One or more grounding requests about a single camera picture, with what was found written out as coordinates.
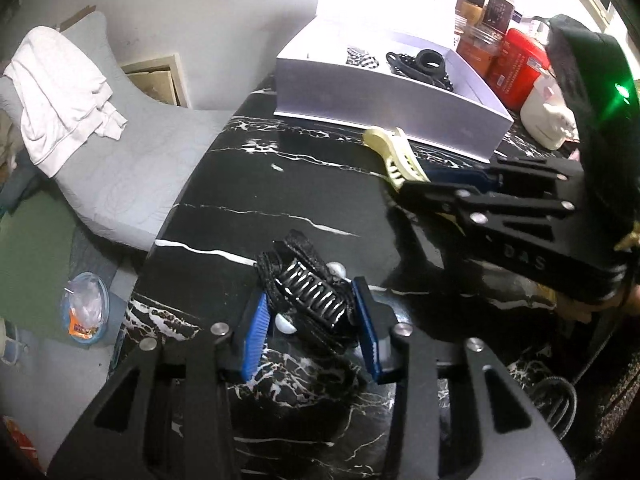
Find cream hair claw clip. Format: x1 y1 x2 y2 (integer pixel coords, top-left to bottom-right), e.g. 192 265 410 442
364 127 432 194

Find clear jar orange contents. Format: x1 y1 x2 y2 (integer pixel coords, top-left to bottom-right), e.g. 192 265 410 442
456 22 503 76

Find person's right hand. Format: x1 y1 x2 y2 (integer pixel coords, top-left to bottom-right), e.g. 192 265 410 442
540 285 640 323

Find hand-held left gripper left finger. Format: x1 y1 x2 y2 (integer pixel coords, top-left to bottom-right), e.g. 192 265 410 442
47 292 271 480

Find clear jar dark label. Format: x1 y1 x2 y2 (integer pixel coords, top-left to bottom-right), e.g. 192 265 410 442
482 0 518 36

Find grey pillow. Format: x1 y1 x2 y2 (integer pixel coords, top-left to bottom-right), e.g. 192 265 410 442
0 10 242 252

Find dark brown ring scrunchie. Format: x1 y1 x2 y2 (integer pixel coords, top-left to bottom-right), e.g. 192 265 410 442
415 50 447 75

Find white gift box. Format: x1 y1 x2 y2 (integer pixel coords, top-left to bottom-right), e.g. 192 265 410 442
274 0 515 163

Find wooden framed board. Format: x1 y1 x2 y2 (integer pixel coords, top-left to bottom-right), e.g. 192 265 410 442
120 52 189 109

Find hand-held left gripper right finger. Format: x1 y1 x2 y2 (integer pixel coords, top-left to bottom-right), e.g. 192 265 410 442
351 276 576 480

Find white cloth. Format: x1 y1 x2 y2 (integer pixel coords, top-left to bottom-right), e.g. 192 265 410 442
2 27 129 179

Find black hair clip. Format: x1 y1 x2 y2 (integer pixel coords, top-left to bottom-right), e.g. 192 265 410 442
385 51 454 92

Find gingham scrunchie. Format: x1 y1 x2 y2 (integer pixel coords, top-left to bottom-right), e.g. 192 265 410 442
345 46 384 72

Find black braided cable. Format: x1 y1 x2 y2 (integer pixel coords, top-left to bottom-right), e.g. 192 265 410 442
527 375 582 438

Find green mat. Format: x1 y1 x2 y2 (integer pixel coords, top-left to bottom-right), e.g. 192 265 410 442
0 192 87 341

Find black pearl hair claw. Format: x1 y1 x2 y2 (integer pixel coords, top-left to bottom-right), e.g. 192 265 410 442
256 230 369 356

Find red canister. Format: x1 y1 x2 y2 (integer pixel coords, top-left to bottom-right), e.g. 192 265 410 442
487 28 551 111

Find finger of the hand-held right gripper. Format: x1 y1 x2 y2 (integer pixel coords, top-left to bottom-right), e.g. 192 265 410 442
425 156 586 201
400 180 626 286

